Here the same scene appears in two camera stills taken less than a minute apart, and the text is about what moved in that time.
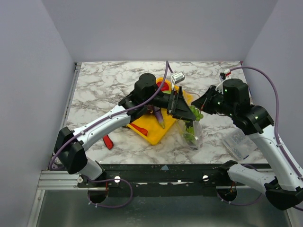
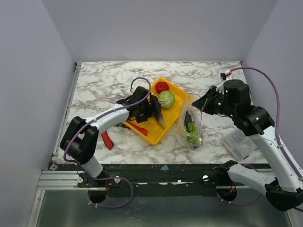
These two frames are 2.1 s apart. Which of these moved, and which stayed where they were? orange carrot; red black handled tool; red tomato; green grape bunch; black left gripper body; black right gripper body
Moved: black left gripper body; green grape bunch
Stayed: orange carrot; red tomato; red black handled tool; black right gripper body
